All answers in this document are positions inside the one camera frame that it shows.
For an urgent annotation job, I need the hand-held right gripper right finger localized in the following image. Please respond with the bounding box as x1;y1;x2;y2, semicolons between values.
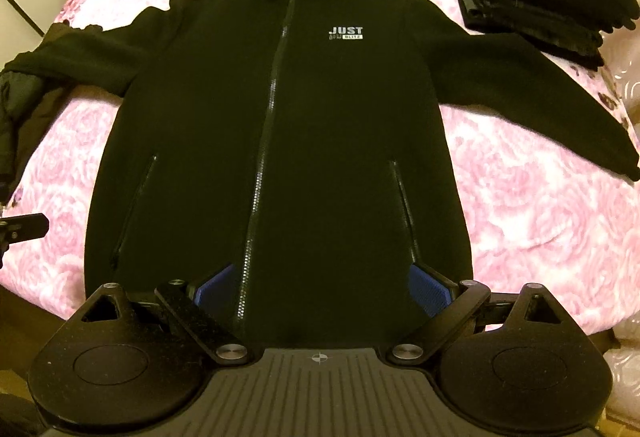
390;261;559;363

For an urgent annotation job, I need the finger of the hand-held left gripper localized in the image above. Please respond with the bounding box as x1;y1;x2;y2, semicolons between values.
0;213;51;245

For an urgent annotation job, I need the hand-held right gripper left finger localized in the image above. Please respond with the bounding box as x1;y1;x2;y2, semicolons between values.
80;263;249;364

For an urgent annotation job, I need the black zip jacket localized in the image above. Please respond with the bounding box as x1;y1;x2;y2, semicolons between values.
4;0;640;350

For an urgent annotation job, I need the stack of folded dark clothes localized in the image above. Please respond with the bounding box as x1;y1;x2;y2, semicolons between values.
450;0;635;70

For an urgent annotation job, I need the dark padded garment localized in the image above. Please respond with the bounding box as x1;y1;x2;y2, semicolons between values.
0;64;83;207

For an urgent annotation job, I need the pink floral blanket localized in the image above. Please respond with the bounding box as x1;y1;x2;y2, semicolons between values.
0;0;640;345

